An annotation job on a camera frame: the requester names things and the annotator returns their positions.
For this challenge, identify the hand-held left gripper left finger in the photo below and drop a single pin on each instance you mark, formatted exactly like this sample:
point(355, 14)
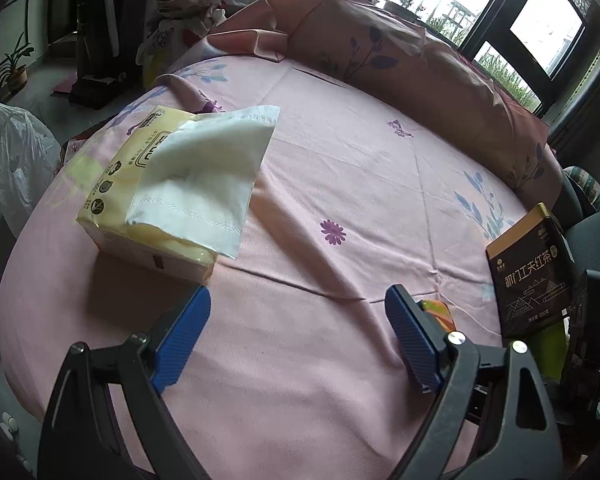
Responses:
point(180, 340)

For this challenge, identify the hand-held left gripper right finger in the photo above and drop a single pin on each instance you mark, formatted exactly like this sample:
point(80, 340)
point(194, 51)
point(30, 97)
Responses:
point(415, 340)

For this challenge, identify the green box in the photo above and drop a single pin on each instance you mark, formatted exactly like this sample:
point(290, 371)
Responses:
point(550, 350)

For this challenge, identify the black tea box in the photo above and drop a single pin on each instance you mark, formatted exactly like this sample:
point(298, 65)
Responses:
point(530, 280)

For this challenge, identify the large yellow tissue pack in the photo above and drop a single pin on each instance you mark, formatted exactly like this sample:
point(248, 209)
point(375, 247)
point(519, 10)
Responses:
point(145, 195)

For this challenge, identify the striped cushion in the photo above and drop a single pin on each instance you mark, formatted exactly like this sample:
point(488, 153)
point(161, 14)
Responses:
point(587, 185)

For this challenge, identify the white plastic bag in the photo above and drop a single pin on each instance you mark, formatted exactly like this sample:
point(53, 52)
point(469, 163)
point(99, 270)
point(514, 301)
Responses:
point(20, 160)

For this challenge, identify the potted plant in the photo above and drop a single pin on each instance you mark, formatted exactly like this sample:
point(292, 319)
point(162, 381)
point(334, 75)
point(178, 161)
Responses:
point(17, 77)

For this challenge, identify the black upright appliance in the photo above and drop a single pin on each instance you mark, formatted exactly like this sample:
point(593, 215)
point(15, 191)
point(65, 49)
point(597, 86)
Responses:
point(92, 35)

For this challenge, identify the black framed window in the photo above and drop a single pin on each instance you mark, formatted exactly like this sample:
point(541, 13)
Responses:
point(490, 25)

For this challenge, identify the pile of clothes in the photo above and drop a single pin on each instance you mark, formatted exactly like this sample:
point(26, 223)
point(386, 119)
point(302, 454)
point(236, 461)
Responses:
point(190, 5)

